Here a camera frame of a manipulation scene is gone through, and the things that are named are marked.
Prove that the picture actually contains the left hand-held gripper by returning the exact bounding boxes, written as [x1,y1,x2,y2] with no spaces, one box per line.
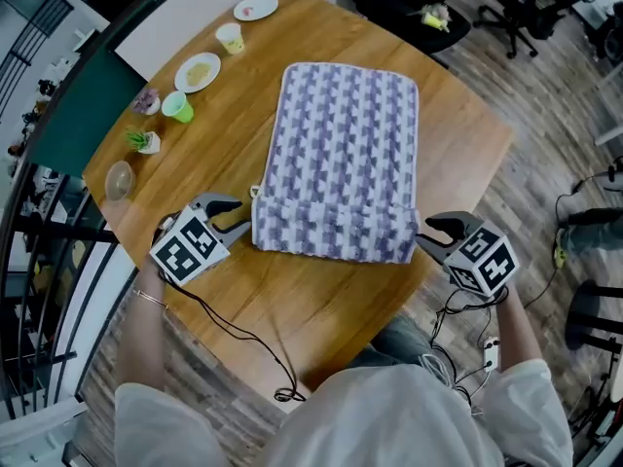
[148,193,253,288]

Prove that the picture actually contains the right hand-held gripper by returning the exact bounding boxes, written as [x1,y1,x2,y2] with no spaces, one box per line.
[416,210,521,299]

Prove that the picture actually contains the purple white patterned towel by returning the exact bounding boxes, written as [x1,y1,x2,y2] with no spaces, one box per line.
[251,61,422,266]

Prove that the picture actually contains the person's left forearm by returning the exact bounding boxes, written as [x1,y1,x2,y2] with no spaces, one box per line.
[116,260,169,393]

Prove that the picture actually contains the person's right forearm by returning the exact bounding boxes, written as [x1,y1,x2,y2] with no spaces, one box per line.
[494,282,544,374]

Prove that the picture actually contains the green plant in white pot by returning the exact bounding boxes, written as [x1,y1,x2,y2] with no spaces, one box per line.
[125,128,162,156]

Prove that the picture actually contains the person's grey jeans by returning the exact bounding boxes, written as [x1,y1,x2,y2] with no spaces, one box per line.
[345,316,449,378]

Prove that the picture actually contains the clear beige bowl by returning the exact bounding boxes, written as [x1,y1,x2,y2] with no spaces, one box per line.
[104,160,135,202]

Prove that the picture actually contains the green plastic cup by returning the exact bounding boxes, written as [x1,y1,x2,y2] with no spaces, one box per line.
[161,90,195,125]

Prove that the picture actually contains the purple plant in white pot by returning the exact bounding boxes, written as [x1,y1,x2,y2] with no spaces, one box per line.
[131,88,162,116]

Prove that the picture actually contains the yellow crumbly food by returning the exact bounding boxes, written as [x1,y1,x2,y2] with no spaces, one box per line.
[185,61,211,86]

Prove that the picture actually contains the white plate with yellow food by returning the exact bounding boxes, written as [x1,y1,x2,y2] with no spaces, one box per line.
[173,52,222,94]

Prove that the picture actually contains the black round stool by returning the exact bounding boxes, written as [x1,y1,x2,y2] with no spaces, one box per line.
[564,279,623,359]

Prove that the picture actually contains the yellow white paper cup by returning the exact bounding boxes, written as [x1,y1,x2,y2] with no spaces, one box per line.
[215,21,245,56]

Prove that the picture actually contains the white grey hand-held device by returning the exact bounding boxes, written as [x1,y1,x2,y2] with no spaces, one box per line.
[603,156,623,194]

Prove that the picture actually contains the green partition panel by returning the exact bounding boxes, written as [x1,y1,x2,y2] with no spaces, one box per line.
[28,49,150,179]

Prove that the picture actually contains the white desk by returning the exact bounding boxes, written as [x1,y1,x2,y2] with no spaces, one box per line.
[593,60,623,148]

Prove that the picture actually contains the person's white shirt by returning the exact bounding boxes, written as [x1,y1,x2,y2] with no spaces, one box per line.
[114,357,575,467]

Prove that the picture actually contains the white plate with pink food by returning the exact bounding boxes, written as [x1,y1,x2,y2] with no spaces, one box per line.
[233,0,279,22]

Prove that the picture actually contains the white partition panel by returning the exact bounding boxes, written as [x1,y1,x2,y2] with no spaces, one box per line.
[114,0,342,70]

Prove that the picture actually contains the yellow wrapped flower bundle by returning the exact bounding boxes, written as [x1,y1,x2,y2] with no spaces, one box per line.
[408,3,452,33]

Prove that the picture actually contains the white round table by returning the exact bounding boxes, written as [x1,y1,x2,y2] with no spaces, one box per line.
[607,357,623,403]

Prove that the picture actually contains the black office chair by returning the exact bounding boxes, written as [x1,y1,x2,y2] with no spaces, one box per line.
[471,0,598,60]
[352,0,476,57]

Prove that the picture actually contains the right hand-held gripper black cable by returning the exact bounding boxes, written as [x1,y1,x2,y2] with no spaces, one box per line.
[427,287,510,408]

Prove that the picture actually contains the hand-held gripper black cable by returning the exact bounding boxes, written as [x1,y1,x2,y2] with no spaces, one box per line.
[427,287,510,408]
[163,272,308,404]

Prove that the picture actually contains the left hand-held gripper black cable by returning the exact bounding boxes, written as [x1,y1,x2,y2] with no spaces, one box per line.
[163,272,308,404]

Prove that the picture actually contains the thin metal bracelet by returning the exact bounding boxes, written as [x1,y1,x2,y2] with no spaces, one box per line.
[130,287,169,310]

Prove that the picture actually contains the black floor cable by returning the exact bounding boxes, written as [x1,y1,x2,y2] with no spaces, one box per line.
[523,175,614,310]

